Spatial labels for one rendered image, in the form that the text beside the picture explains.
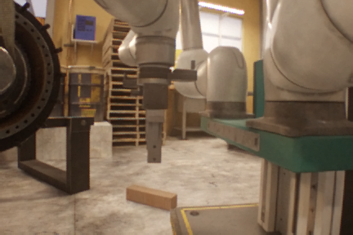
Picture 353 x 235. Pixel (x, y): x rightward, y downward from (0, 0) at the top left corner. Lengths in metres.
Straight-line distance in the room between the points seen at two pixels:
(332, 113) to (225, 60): 0.51
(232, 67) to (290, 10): 0.64
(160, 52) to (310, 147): 0.32
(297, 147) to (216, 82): 0.53
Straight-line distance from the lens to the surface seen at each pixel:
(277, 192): 0.95
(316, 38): 0.26
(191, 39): 1.08
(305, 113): 0.46
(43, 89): 0.88
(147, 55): 0.50
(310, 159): 0.44
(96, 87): 4.02
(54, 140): 3.48
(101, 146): 3.50
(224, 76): 0.89
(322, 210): 0.72
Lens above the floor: 0.77
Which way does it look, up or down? level
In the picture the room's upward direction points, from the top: 1 degrees clockwise
